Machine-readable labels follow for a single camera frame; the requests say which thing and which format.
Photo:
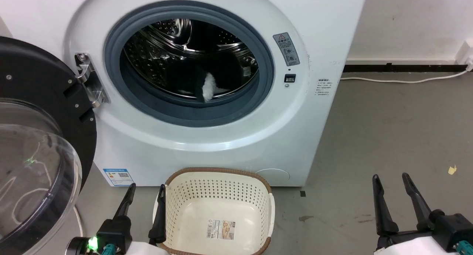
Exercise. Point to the black baseboard strip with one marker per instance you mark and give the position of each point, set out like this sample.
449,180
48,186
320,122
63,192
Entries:
406,68

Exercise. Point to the blue energy label sticker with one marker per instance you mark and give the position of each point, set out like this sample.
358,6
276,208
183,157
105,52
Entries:
118,176

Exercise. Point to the grey rubber door gasket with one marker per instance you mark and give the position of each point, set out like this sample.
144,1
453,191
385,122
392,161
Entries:
114,77

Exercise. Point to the stainless steel washer drum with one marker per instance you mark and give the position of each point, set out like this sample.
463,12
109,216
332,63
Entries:
155,51

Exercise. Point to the small printed text sticker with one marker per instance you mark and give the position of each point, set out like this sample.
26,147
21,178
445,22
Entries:
324,87

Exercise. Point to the yellow paper scrap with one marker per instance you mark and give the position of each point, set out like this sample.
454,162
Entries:
452,169

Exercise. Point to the white front-load washing machine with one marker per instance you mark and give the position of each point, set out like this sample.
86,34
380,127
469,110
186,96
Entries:
314,33

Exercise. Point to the chrome door hinge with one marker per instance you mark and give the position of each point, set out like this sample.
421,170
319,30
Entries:
89,81

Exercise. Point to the black door latch slot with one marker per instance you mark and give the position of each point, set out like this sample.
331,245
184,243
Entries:
289,78

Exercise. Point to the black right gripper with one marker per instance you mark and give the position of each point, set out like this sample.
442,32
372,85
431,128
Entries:
449,233

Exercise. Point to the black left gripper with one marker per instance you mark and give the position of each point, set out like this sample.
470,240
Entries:
114,234

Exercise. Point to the cream perforated laundry basket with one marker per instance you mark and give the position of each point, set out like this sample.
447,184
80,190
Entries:
218,210

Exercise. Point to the round white filter cover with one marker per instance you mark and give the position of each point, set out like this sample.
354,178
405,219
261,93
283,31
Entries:
273,176

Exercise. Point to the paper product label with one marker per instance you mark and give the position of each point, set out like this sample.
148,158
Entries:
221,229

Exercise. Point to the black round glass washer door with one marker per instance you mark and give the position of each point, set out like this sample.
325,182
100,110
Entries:
35,99

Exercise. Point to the grey warning sticker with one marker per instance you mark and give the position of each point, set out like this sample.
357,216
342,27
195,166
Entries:
286,48

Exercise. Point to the black and white garment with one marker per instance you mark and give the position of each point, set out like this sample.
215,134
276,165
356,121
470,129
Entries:
208,85

